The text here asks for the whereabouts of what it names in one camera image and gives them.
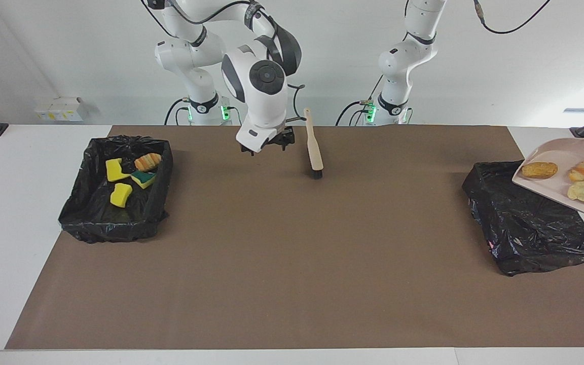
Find pale pink plastic dustpan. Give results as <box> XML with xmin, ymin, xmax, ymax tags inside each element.
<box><xmin>512</xmin><ymin>116</ymin><xmax>584</xmax><ymax>220</ymax></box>

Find beige hand brush black bristles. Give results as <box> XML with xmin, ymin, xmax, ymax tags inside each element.
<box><xmin>304</xmin><ymin>107</ymin><xmax>324</xmax><ymax>179</ymax></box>

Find open bin with black bag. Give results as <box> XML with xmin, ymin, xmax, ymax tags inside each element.
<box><xmin>58</xmin><ymin>134</ymin><xmax>174</xmax><ymax>244</ymax></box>

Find bin covered by black bag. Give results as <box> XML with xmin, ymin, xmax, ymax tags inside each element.
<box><xmin>462</xmin><ymin>161</ymin><xmax>584</xmax><ymax>277</ymax></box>

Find yellow green sponge piece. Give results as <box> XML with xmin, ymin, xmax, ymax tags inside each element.
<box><xmin>131</xmin><ymin>170</ymin><xmax>157</xmax><ymax>189</ymax></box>

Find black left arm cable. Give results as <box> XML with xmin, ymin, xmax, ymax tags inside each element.
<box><xmin>472</xmin><ymin>0</ymin><xmax>551</xmax><ymax>35</ymax></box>

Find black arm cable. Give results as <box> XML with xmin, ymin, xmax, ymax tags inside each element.
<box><xmin>140</xmin><ymin>0</ymin><xmax>307</xmax><ymax>123</ymax></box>
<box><xmin>472</xmin><ymin>0</ymin><xmax>551</xmax><ymax>35</ymax></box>

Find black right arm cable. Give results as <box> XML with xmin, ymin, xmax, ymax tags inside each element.
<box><xmin>140</xmin><ymin>0</ymin><xmax>307</xmax><ymax>123</ymax></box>

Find beige and orange foam chunk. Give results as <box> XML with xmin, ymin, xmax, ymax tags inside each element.
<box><xmin>134</xmin><ymin>153</ymin><xmax>162</xmax><ymax>172</ymax></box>

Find brown table mat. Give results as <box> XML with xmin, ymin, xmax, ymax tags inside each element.
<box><xmin>5</xmin><ymin>125</ymin><xmax>584</xmax><ymax>350</ymax></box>

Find white box yellow labels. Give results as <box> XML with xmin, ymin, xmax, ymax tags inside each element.
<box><xmin>35</xmin><ymin>97</ymin><xmax>84</xmax><ymax>122</ymax></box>

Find brown foam chunk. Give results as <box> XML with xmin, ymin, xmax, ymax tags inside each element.
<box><xmin>521</xmin><ymin>162</ymin><xmax>559</xmax><ymax>179</ymax></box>

